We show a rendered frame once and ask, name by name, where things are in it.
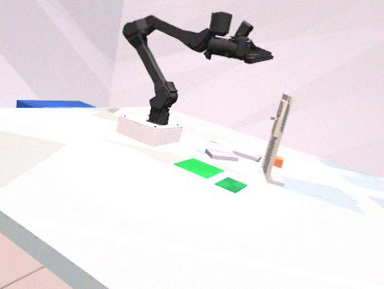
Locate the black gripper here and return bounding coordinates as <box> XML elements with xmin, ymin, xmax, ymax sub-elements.
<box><xmin>223</xmin><ymin>37</ymin><xmax>274</xmax><ymax>64</ymax></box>

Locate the green square mat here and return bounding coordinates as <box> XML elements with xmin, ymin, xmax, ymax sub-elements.
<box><xmin>173</xmin><ymin>158</ymin><xmax>223</xmax><ymax>179</ymax></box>

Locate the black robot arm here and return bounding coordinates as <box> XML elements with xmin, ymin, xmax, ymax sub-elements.
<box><xmin>122</xmin><ymin>12</ymin><xmax>254</xmax><ymax>125</ymax></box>

